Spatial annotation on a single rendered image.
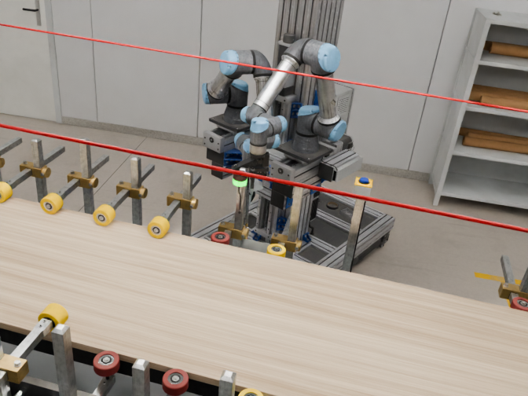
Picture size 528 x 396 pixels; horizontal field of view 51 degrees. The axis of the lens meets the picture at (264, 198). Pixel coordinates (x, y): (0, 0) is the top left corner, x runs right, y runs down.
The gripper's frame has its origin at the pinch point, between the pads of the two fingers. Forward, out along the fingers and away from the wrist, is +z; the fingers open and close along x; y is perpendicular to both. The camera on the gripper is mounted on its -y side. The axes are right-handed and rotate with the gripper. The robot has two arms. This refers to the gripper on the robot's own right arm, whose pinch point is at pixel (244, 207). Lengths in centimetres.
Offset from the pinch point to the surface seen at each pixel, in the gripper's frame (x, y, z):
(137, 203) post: 45, -28, -7
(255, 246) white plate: -12.4, -24.4, 4.5
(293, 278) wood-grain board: -36, -58, -9
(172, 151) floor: 121, 204, 87
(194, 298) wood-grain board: -3, -83, -9
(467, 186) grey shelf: -145, 220, 73
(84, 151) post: 70, -27, -29
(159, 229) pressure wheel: 23, -52, -14
